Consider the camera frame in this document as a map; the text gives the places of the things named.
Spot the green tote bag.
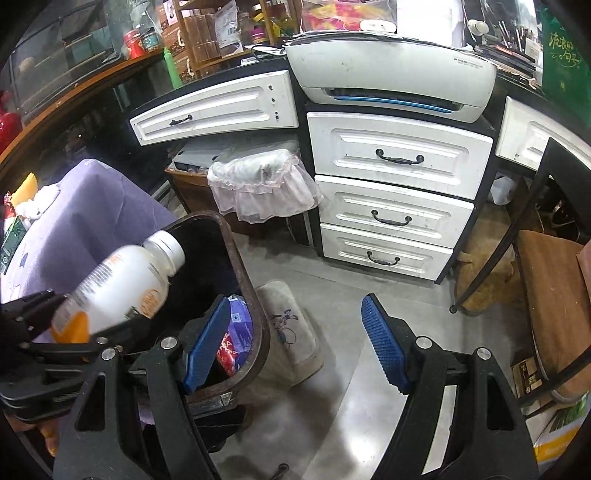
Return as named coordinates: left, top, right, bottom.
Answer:
left=540, top=9, right=591, bottom=100

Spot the red vase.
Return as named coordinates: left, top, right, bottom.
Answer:
left=0, top=90, right=21, bottom=155

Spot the green bottle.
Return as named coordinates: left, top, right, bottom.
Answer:
left=163, top=47, right=184, bottom=89

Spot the red tin can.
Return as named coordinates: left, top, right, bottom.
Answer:
left=126, top=30, right=147, bottom=60

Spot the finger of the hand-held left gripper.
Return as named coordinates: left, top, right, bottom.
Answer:
left=0, top=290, right=70, bottom=342
left=21, top=318, right=153, bottom=368

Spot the dark brown trash bin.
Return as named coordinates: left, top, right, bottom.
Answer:
left=124, top=210, right=273, bottom=455

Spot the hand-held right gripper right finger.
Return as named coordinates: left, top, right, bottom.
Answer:
left=360, top=293, right=541, bottom=480

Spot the plastic bag of red packets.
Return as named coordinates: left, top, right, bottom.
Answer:
left=300, top=0, right=398, bottom=33

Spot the white tissue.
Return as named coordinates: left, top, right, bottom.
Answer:
left=18, top=185, right=61, bottom=220

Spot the wooden desk rack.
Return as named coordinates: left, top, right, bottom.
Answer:
left=178, top=0, right=301, bottom=77

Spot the wooden counter shelf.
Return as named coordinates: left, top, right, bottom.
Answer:
left=0, top=48, right=167, bottom=162

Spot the white printer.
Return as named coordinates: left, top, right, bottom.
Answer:
left=284, top=33, right=497, bottom=123

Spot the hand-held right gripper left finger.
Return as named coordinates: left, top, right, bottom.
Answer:
left=53, top=295, right=232, bottom=480

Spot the white orange drink bottle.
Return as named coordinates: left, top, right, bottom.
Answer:
left=50, top=230, right=186, bottom=344

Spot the white cabinet drawer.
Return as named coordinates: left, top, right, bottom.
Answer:
left=307, top=112, right=494, bottom=200
left=315, top=175, right=474, bottom=250
left=320, top=223, right=454, bottom=282

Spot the purple plastic bag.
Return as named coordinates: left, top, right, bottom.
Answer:
left=228, top=295, right=256, bottom=365

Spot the brown cardboard box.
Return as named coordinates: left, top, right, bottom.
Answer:
left=510, top=351, right=555, bottom=407

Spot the stack of brown boxes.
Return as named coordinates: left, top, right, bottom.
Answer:
left=157, top=0, right=195, bottom=84

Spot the yellow white cardboard box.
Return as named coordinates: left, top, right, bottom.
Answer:
left=531, top=397, right=591, bottom=476

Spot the purple floral tablecloth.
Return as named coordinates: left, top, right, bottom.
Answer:
left=0, top=158, right=178, bottom=344

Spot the glass display case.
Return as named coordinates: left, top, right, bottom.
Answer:
left=9, top=0, right=139, bottom=116

